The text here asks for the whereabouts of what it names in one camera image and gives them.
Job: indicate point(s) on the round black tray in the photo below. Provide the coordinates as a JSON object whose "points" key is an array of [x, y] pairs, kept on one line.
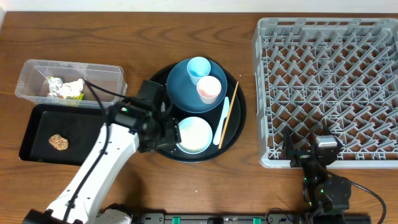
{"points": [[212, 117]]}

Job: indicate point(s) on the grey dishwasher rack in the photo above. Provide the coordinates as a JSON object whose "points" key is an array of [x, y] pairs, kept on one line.
{"points": [[339, 73]]}

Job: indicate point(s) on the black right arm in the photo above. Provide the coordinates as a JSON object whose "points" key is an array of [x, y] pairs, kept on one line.
{"points": [[327, 196]]}

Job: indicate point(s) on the foil snack wrapper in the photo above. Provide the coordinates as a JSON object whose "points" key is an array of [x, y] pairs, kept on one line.
{"points": [[54, 85]]}

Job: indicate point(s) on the dark blue plate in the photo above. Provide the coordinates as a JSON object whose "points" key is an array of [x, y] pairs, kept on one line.
{"points": [[183, 92]]}

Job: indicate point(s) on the brown cookie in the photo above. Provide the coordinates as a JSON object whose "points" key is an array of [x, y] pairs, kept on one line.
{"points": [[59, 142]]}

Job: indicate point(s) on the clear plastic bin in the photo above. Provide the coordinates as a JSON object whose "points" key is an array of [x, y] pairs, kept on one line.
{"points": [[33, 83]]}

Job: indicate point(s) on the light blue cup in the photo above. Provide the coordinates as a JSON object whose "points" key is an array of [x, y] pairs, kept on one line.
{"points": [[197, 68]]}

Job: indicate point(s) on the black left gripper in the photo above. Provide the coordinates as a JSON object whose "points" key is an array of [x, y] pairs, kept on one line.
{"points": [[171, 134]]}

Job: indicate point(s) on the light blue plastic knife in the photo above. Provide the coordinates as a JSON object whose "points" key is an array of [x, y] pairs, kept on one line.
{"points": [[224, 113]]}

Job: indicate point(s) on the pink cup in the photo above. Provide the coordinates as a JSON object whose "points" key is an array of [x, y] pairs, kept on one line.
{"points": [[208, 89]]}

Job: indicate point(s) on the black rectangular tray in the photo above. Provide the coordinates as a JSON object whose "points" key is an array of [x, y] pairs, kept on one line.
{"points": [[80, 126]]}

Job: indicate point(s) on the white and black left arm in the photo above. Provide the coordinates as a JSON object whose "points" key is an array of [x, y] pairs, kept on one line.
{"points": [[134, 124]]}

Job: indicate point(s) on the wooden chopstick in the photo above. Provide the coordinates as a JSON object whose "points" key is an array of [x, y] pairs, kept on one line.
{"points": [[228, 116]]}

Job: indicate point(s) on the light blue bowl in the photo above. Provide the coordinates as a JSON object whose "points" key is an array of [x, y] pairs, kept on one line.
{"points": [[196, 135]]}

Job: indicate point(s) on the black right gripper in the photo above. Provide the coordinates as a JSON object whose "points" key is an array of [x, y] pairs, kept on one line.
{"points": [[300, 156]]}

